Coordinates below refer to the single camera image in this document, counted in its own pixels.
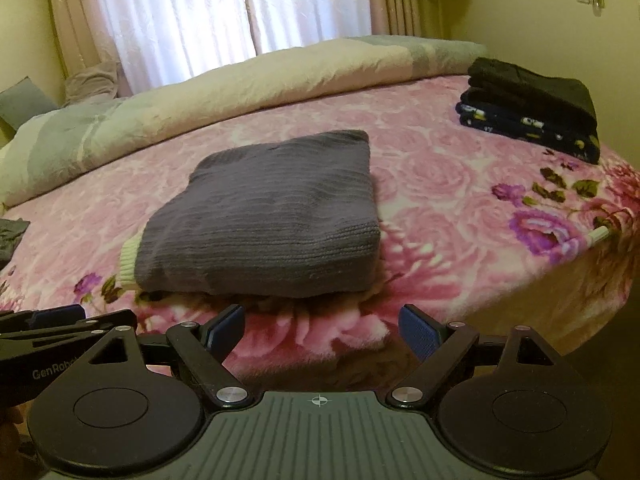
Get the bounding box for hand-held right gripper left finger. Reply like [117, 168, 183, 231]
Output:
[89, 304, 252, 409]

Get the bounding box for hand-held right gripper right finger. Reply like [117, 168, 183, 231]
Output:
[386, 304, 557, 408]

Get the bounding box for grey and cream duvet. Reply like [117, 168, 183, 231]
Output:
[0, 35, 488, 208]

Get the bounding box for purple knit sweater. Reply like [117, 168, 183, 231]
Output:
[119, 130, 382, 298]

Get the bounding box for pink floral blanket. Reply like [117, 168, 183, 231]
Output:
[0, 72, 640, 391]

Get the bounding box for navy printed folded garment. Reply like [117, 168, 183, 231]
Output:
[456, 87, 601, 165]

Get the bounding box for grey garment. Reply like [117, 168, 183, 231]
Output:
[0, 217, 31, 271]

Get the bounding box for black folded garment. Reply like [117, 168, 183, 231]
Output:
[467, 57, 598, 133]

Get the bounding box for grey pillow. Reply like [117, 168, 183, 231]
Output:
[0, 77, 58, 133]

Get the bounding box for white sheer curtain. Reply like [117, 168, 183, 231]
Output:
[97, 0, 373, 96]

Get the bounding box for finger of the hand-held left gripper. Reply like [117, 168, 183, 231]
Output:
[0, 310, 137, 354]
[0, 304, 86, 336]

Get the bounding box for pink crumpled cloth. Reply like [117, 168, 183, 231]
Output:
[64, 62, 123, 106]

